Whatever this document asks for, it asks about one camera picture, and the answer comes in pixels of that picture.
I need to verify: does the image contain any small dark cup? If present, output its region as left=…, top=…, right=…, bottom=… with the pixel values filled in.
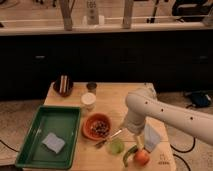
left=86, top=82, right=97, bottom=94

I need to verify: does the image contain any green pepper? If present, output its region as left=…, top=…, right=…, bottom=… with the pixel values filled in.
left=123, top=145, right=138, bottom=167

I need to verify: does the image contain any orange bowl with contents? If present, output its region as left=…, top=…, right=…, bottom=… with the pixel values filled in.
left=82, top=113, right=111, bottom=141

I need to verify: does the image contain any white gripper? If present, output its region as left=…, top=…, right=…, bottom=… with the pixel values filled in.
left=123, top=111, right=146, bottom=150

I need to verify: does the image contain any white lidded container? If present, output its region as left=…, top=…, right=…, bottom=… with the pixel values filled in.
left=81, top=92, right=96, bottom=110

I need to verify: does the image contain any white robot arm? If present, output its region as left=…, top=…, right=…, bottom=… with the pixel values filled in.
left=123, top=88, right=213, bottom=146

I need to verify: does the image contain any metal fork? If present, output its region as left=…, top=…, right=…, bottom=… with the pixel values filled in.
left=95, top=129, right=122, bottom=149

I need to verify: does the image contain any black bag on floor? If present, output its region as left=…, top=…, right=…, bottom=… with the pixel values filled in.
left=186, top=91, right=211, bottom=108

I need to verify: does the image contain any blue sponge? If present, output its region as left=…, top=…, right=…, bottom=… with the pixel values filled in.
left=42, top=133, right=65, bottom=154

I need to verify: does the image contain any black floor cable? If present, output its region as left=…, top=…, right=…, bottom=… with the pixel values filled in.
left=169, top=134, right=197, bottom=171

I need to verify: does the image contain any green plastic tray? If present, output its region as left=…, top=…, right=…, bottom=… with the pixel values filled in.
left=15, top=106, right=81, bottom=170

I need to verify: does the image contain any dark plate with sticks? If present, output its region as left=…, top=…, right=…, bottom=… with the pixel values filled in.
left=53, top=75, right=73, bottom=97

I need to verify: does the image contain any green plastic cup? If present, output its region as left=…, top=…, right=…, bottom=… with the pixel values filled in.
left=107, top=138, right=125, bottom=155

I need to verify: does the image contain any white remote device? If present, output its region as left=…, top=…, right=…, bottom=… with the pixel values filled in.
left=86, top=0, right=99, bottom=25

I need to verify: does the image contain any orange tomato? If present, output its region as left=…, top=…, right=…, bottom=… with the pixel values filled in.
left=133, top=150, right=150, bottom=166

